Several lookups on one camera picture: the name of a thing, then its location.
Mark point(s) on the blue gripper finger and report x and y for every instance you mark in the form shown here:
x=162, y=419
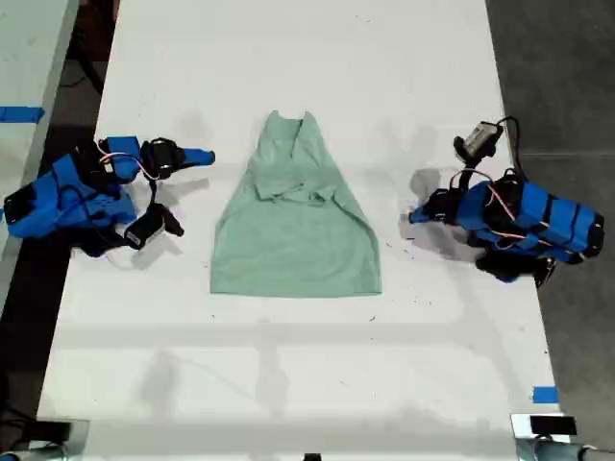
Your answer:
x=423, y=214
x=199, y=157

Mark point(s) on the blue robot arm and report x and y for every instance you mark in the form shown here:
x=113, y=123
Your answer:
x=72, y=194
x=552, y=216

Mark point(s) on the pale green T-shirt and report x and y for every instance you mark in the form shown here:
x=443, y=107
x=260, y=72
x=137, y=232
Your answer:
x=288, y=249

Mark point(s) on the long blue tape strip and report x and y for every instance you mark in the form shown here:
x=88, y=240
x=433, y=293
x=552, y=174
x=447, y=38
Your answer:
x=19, y=114

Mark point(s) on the white board panel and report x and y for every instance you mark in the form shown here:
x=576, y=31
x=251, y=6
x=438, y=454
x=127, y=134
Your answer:
x=29, y=57

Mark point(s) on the short blue tape piece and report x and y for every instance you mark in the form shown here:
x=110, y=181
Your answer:
x=545, y=395

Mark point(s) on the white box with black screen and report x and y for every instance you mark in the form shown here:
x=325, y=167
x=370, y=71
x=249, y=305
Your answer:
x=552, y=425

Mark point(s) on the small black clip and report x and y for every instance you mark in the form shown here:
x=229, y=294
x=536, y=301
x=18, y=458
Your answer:
x=312, y=457

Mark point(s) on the grey metal tube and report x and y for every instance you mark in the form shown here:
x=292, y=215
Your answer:
x=29, y=453
x=567, y=451

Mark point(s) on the small black box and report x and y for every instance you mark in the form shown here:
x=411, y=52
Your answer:
x=53, y=432

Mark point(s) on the black camera stalk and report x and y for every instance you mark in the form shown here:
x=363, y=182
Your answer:
x=154, y=192
x=468, y=169

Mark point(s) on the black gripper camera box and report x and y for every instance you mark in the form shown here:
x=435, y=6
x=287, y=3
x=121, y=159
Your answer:
x=146, y=229
x=478, y=139

